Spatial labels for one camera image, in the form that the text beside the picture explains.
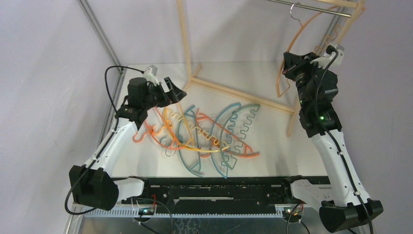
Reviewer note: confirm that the pale yellow wavy hanger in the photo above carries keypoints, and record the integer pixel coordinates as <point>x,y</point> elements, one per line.
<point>200,150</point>

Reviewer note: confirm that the left circuit board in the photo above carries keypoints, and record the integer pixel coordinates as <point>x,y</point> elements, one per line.
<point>146,211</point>

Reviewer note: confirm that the aluminium frame post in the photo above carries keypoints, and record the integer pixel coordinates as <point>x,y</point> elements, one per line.
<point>108,48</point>
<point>335,29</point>

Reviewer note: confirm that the right circuit board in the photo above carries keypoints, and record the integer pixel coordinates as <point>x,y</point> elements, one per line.
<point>293,216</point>

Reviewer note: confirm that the yellow-orange plastic hanger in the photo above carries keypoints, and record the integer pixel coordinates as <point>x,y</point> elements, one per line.
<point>177,129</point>

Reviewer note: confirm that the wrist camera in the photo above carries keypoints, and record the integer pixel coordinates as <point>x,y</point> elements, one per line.
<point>334,53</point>
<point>150,74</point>

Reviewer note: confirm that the light orange wavy hanger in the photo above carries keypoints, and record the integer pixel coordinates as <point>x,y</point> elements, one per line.
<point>357,7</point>

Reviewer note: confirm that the metal hanging rod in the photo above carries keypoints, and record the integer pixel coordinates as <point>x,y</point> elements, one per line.
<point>307,7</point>

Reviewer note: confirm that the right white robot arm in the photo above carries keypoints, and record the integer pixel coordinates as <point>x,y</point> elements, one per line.
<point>346,204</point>

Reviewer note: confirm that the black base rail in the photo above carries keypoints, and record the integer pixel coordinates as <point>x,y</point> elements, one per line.
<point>215,195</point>

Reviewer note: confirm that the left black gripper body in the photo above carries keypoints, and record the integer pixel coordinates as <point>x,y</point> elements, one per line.
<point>157,97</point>

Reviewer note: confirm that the pale green wavy hanger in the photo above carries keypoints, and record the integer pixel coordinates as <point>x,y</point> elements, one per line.
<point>252,110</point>

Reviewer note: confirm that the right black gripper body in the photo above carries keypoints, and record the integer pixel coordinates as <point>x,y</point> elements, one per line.
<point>293,65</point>

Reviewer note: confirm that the left aluminium frame post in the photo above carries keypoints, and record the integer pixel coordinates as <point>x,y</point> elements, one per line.
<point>108,48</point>

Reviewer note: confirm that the teal plastic hanger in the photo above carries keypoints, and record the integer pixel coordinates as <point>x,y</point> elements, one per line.
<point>191,160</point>

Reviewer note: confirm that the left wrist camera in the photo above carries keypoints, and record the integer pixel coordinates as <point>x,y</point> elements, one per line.
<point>150,74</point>

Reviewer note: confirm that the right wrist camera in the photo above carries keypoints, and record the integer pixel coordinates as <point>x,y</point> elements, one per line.
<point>334,53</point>

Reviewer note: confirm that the blue wavy hanger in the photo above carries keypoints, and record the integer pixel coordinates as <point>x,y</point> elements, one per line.
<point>226,120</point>

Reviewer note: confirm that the circuit board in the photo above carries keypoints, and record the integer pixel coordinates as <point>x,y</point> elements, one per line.
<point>146,211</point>
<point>293,216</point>

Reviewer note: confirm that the right aluminium frame post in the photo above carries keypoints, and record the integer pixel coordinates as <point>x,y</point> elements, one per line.
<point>335,29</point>

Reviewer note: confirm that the orange plastic hanger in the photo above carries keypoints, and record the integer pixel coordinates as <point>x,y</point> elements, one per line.
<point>151,131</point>
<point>247,150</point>

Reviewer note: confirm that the wooden clothes rack frame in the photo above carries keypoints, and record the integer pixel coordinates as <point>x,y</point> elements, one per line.
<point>192,79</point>

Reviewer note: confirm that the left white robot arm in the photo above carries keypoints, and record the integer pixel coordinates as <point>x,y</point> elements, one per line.
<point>92,184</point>

